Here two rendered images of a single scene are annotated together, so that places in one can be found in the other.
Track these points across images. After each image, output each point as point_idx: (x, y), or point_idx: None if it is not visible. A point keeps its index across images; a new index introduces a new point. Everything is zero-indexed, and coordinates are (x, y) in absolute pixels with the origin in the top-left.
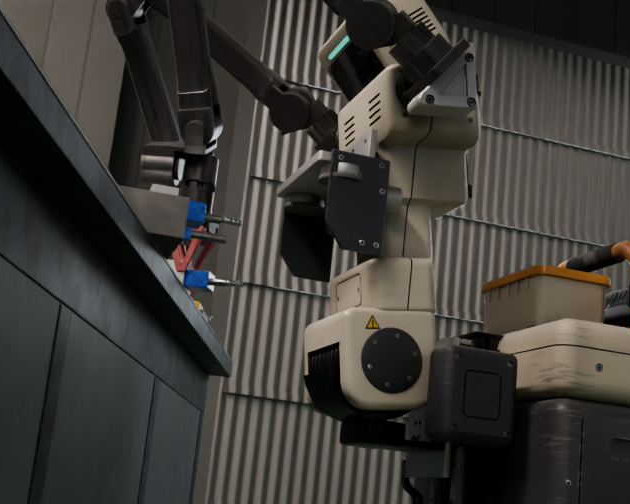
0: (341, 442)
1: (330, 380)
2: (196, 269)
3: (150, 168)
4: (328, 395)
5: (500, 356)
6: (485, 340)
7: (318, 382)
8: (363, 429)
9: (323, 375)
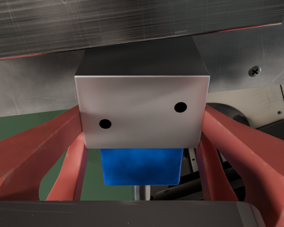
0: (226, 161)
1: (153, 198)
2: (196, 153)
3: None
4: (181, 184)
5: None
6: None
7: (191, 186)
8: (173, 186)
9: (170, 197)
